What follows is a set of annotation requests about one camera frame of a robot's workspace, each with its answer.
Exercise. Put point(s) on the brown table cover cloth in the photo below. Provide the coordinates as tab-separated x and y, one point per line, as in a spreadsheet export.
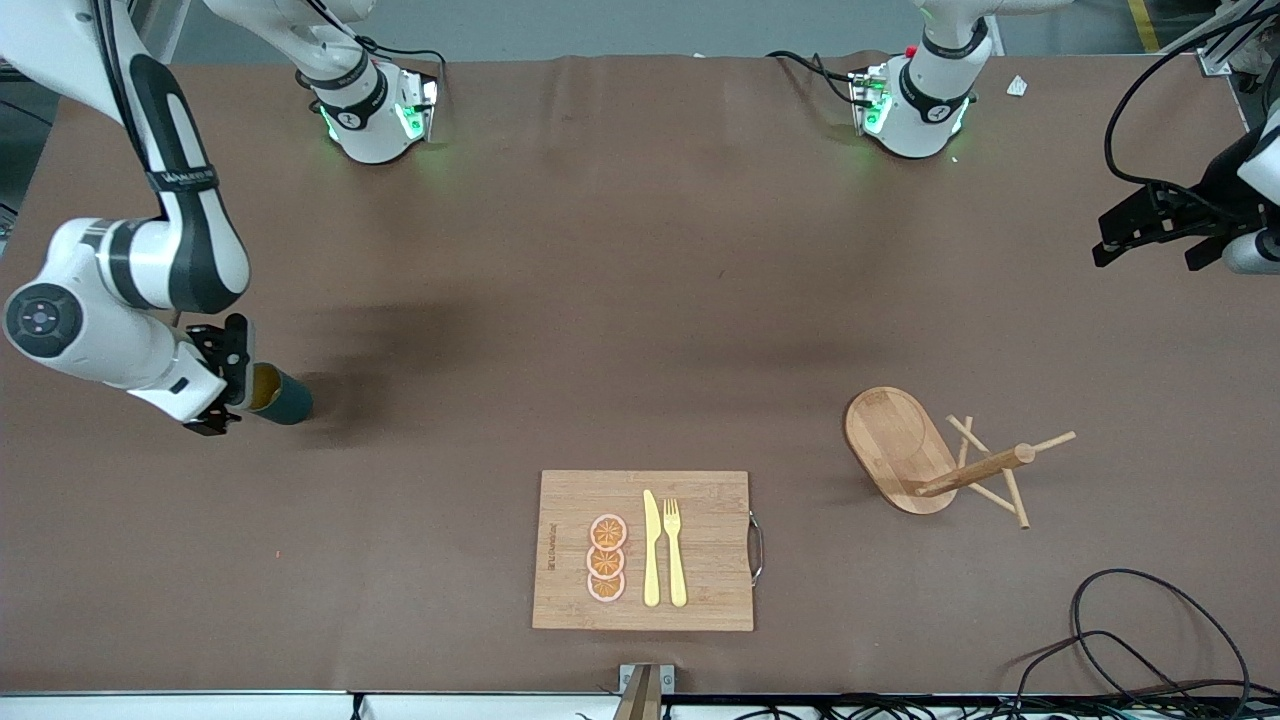
500	400

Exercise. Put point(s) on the white paper scrap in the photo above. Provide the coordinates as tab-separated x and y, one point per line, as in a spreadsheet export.
1017	86

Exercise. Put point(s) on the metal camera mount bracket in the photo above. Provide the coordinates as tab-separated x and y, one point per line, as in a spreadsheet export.
645	690

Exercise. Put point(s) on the wooden mug tree stand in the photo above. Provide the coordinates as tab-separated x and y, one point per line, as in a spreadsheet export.
885	450

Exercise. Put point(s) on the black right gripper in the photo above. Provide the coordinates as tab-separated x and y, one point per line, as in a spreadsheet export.
232	362

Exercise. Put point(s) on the yellow plastic fork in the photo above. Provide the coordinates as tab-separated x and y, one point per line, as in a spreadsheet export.
676	570

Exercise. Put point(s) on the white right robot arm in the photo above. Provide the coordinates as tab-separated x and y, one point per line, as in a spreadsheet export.
80	330

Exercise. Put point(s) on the dark teal ribbed mug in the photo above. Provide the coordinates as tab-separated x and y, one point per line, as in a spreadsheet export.
290	405

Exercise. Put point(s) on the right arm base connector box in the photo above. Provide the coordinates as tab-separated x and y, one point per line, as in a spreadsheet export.
418	110

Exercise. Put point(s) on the yellow plastic knife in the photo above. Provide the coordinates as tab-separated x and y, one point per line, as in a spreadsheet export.
651	550

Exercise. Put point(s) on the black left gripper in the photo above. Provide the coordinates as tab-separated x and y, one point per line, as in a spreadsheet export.
1216	185

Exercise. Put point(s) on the aluminium frame profile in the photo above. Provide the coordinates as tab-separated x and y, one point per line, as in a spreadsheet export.
1225	50

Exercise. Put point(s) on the toy orange slice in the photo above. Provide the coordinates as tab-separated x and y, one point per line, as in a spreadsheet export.
605	561
606	586

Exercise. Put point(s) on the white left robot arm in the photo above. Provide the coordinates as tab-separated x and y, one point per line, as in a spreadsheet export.
925	110

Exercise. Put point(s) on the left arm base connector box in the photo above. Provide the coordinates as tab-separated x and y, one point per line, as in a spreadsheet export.
868	100

